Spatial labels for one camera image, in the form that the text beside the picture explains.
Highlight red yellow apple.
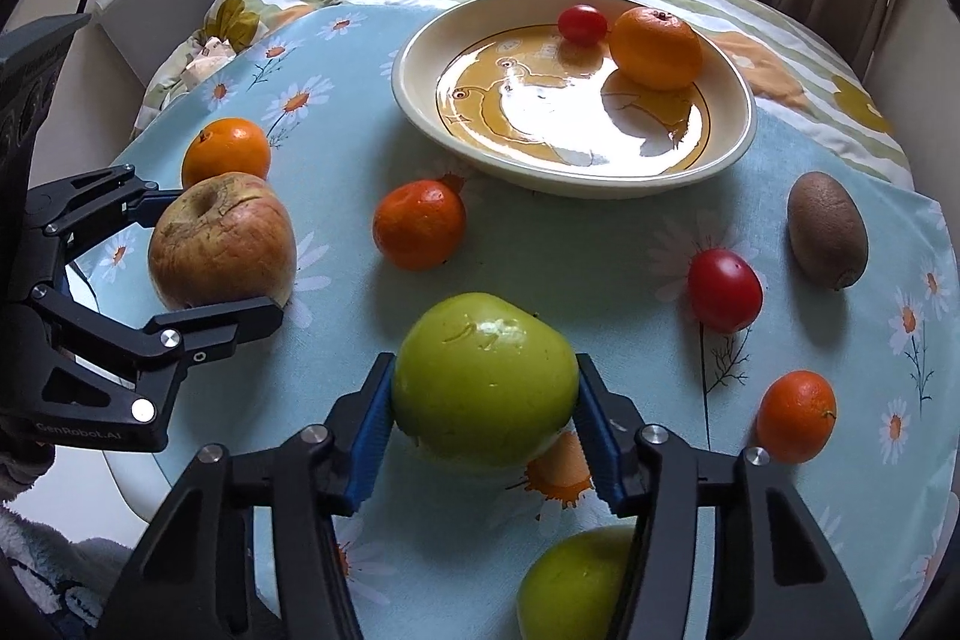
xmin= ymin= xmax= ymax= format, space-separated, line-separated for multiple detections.
xmin=148 ymin=172 xmax=297 ymax=311

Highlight cream yellow plate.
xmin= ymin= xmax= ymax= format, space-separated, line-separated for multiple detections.
xmin=391 ymin=0 xmax=758 ymax=200

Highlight fuzzy grey cloth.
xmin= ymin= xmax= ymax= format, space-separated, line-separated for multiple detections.
xmin=0 ymin=505 xmax=155 ymax=640

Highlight deep orange tangerine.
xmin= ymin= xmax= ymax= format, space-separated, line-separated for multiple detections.
xmin=373 ymin=175 xmax=467 ymax=272

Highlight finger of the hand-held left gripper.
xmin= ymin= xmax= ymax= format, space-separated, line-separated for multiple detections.
xmin=30 ymin=291 xmax=284 ymax=453
xmin=26 ymin=164 xmax=185 ymax=253

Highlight oblong red tomato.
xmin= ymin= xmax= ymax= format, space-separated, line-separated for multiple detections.
xmin=688 ymin=248 xmax=764 ymax=333

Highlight round red cherry tomato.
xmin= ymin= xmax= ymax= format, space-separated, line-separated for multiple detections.
xmin=558 ymin=4 xmax=608 ymax=47

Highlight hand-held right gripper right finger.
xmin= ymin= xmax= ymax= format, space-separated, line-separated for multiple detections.
xmin=574 ymin=353 xmax=875 ymax=640

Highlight large orange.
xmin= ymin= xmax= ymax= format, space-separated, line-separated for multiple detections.
xmin=609 ymin=6 xmax=704 ymax=91

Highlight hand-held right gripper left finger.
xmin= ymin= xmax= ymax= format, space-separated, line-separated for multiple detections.
xmin=112 ymin=353 xmax=397 ymax=640

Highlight green lime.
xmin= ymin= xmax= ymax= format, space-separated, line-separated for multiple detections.
xmin=391 ymin=292 xmax=581 ymax=468
xmin=516 ymin=524 xmax=638 ymax=640

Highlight small orange tangerine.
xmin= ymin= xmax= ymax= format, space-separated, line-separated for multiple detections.
xmin=756 ymin=370 xmax=837 ymax=465

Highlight light blue daisy tablecloth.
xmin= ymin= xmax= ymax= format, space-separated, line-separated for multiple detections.
xmin=60 ymin=2 xmax=953 ymax=640

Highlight brown kiwi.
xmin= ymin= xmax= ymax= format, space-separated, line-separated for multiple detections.
xmin=787 ymin=171 xmax=869 ymax=290

